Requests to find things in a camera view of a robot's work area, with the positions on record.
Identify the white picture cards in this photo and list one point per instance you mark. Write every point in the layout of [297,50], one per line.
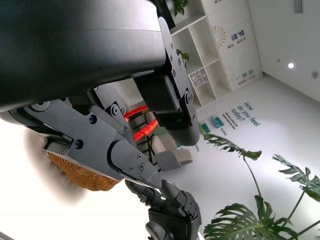
[198,78]

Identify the white cubby shelf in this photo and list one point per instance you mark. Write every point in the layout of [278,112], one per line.
[200,45]

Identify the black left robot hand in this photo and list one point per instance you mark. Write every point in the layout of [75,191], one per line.
[75,50]

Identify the large monstera plant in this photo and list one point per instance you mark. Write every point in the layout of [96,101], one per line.
[240,147]

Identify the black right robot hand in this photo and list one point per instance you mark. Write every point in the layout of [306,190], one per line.
[172,220]

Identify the small green potted plant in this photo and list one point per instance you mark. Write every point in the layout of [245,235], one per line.
[184,56]
[180,6]

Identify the teal candy wall box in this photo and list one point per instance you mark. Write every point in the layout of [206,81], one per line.
[217,121]

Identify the beige grey armchair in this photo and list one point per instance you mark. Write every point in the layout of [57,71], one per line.
[182,156]

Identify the round recessed ceiling light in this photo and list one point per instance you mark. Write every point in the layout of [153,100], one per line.
[290,65]

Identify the white smoke detector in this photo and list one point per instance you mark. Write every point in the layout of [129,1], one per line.
[314,74]

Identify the green candy wall box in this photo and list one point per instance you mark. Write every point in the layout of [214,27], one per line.
[205,128]

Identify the white printed wall cabinet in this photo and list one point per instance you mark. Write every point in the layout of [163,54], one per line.
[230,55]

